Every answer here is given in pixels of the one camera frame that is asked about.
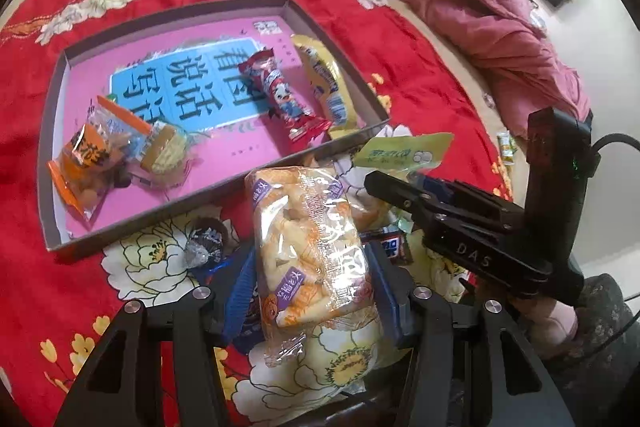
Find green yellow cake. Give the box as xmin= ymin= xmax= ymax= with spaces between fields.
xmin=352 ymin=126 xmax=454 ymax=176

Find gold wafer snack bar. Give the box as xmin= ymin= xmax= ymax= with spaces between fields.
xmin=291 ymin=35 xmax=359 ymax=140

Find clear pack yellow puffs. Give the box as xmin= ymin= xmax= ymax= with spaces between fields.
xmin=245 ymin=166 xmax=374 ymax=367

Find red cow milk candy stick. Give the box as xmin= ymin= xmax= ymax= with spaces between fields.
xmin=239 ymin=49 xmax=331 ymax=150

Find orange pack fried snack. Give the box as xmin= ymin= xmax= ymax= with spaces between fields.
xmin=48 ymin=95 xmax=152 ymax=223

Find clear pack round cracker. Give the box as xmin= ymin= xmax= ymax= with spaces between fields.
xmin=128 ymin=120 xmax=193 ymax=190

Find person's right hand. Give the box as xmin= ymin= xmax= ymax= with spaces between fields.
xmin=510 ymin=296 xmax=578 ymax=360

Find brown snickers bar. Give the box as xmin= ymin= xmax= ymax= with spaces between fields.
xmin=359 ymin=225 xmax=413 ymax=265

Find yellow green candy packet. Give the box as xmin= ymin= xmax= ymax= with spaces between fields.
xmin=497 ymin=131 xmax=518 ymax=166

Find small pink candy wrapper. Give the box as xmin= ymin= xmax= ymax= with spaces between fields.
xmin=483 ymin=92 xmax=496 ymax=108

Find red floral cloth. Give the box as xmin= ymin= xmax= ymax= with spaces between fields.
xmin=1 ymin=0 xmax=506 ymax=426

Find blue cookie packet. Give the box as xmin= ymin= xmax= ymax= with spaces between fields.
xmin=191 ymin=243 xmax=264 ymax=355

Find silver wrapped chocolate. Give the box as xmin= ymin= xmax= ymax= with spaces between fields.
xmin=183 ymin=217 xmax=229 ymax=269

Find shallow grey cardboard box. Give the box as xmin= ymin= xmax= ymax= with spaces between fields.
xmin=37 ymin=0 xmax=388 ymax=255

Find pink book blue title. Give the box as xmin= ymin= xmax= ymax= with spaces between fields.
xmin=54 ymin=16 xmax=362 ymax=238

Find black cable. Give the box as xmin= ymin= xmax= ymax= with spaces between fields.
xmin=554 ymin=132 xmax=640 ymax=360

